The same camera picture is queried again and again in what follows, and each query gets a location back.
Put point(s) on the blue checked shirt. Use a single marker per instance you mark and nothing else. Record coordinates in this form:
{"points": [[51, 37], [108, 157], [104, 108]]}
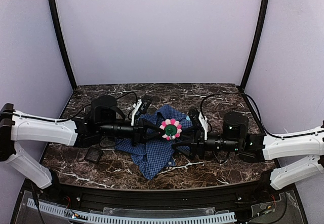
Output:
{"points": [[155, 154]]}

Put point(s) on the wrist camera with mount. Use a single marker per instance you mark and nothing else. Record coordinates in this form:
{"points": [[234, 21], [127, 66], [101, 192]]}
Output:
{"points": [[140, 108], [199, 121]]}

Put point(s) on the black square box lid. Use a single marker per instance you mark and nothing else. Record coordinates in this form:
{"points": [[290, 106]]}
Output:
{"points": [[93, 155]]}

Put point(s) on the black front aluminium rail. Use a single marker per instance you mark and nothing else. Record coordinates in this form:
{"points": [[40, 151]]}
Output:
{"points": [[231, 196]]}

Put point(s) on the black frame post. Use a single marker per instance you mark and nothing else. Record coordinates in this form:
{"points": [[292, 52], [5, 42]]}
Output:
{"points": [[255, 42], [61, 43]]}

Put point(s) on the left black frame post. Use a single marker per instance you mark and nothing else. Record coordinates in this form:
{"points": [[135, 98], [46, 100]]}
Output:
{"points": [[61, 43]]}

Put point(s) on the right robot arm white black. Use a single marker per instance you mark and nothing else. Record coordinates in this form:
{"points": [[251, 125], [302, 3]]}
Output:
{"points": [[254, 148]]}

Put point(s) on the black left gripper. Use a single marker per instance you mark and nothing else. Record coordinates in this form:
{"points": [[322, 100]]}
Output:
{"points": [[138, 130]]}

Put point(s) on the pink pompom brooch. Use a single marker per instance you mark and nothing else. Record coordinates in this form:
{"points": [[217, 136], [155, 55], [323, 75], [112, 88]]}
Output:
{"points": [[172, 129]]}

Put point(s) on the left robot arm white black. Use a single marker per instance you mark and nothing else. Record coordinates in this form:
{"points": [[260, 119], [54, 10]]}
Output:
{"points": [[105, 118]]}

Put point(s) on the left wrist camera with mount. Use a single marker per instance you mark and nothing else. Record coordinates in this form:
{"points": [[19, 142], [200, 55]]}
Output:
{"points": [[140, 108]]}

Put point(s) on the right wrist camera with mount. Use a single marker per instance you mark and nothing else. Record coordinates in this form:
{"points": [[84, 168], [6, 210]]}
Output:
{"points": [[199, 121]]}

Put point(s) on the right black frame post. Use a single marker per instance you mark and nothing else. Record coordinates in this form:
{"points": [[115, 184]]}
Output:
{"points": [[255, 42]]}

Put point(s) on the black square box base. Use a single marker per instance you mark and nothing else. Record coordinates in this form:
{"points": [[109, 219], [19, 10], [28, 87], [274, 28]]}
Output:
{"points": [[106, 143]]}

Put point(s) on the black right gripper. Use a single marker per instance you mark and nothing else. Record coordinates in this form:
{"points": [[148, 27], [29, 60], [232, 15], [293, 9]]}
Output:
{"points": [[199, 143]]}

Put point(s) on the white slotted cable duct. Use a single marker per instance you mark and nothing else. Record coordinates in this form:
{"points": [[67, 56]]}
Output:
{"points": [[115, 215]]}

